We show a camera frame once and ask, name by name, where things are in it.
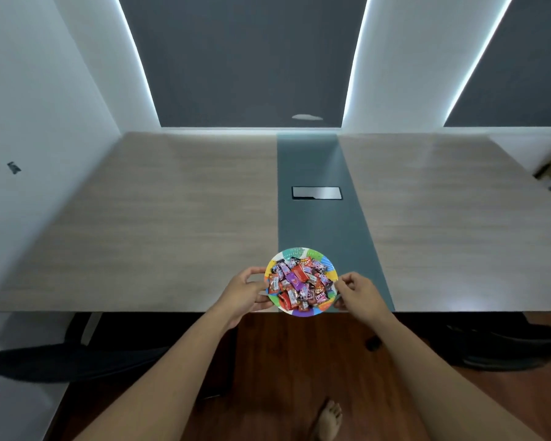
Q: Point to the person's bare foot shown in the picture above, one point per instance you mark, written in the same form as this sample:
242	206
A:
327	422

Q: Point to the person's left forearm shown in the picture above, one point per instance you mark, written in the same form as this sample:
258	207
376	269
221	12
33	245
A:
165	383

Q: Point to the person's left thumb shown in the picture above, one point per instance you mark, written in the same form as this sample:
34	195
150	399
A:
256	271

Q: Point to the person's right thumb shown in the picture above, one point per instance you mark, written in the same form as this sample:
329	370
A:
344	279

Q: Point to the pile of wrapped candies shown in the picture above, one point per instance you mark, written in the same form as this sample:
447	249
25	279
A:
299	284

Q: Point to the person's left hand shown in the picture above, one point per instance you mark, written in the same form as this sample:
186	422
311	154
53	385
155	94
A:
238	296

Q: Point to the colourful paper plate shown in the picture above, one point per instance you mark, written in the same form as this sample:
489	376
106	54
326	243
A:
301	281

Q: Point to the person's right forearm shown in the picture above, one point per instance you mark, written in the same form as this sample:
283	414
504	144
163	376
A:
436	385

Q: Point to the black office chair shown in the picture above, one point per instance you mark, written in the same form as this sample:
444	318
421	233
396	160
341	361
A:
73	358
496	344

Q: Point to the person's right hand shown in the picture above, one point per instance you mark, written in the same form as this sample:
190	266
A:
362	296

